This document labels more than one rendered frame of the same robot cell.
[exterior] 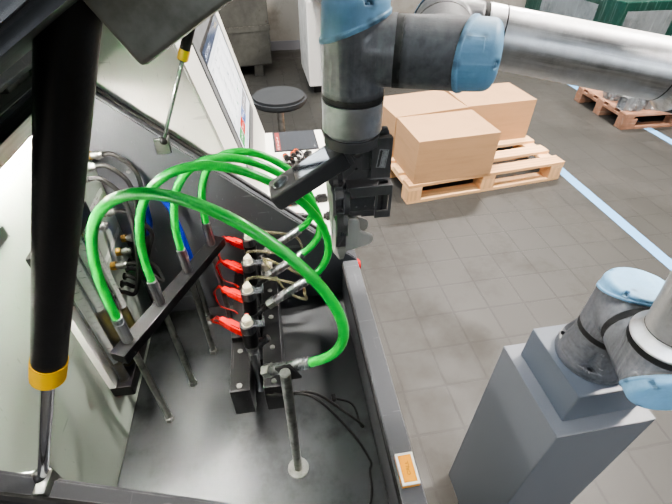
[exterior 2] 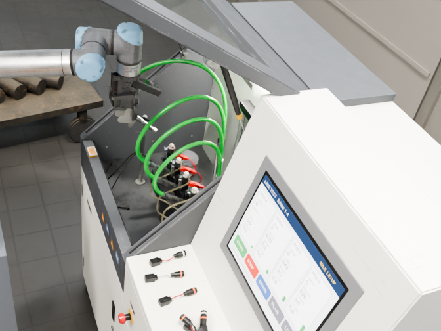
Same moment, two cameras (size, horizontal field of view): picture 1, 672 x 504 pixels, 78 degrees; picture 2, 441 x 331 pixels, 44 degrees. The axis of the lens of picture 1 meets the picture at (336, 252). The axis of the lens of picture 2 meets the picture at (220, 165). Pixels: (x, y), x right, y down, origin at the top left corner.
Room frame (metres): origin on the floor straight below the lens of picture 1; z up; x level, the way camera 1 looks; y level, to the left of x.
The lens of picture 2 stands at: (1.98, -0.23, 2.31)
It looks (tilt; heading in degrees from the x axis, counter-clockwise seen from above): 39 degrees down; 159
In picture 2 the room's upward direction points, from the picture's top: 11 degrees clockwise
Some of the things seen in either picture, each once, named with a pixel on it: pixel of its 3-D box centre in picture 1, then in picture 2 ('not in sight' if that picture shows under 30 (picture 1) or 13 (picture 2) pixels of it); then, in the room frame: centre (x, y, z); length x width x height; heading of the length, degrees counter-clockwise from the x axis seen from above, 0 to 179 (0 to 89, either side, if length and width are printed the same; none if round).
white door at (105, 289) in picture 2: not in sight; (100, 278); (0.50, -0.10, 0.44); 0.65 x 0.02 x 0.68; 9
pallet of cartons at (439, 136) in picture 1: (463, 137); not in sight; (3.04, -1.00, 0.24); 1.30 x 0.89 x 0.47; 104
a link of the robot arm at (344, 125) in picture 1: (351, 115); (128, 67); (0.50, -0.02, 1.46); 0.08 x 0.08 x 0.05
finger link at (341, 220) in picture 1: (340, 219); not in sight; (0.48, -0.01, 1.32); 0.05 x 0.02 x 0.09; 9
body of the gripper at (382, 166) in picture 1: (356, 173); (125, 88); (0.50, -0.03, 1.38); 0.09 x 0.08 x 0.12; 99
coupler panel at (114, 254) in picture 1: (104, 211); not in sight; (0.66, 0.45, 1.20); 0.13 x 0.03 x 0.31; 9
